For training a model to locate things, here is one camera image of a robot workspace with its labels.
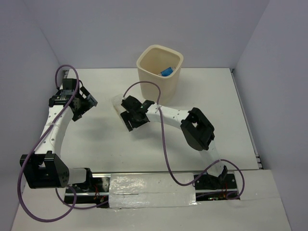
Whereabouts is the square clear juice bottle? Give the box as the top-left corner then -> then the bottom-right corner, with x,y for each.
111,94 -> 125,115

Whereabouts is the blue cap clear bottle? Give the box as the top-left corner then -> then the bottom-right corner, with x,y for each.
159,67 -> 175,77

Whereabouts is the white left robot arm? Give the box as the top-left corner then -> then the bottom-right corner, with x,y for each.
23,78 -> 97,192

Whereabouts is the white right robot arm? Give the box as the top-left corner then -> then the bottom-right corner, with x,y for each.
120,96 -> 228,188

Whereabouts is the beige plastic bin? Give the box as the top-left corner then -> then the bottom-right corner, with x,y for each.
136,45 -> 184,105

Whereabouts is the white foil cover sheet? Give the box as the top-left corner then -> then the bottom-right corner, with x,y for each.
108,173 -> 197,208

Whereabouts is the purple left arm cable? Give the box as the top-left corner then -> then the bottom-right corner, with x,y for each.
16,64 -> 111,221

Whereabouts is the aluminium table edge rail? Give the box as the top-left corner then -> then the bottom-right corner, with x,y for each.
230,68 -> 264,169

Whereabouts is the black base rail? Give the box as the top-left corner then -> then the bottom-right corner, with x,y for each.
72,173 -> 242,208

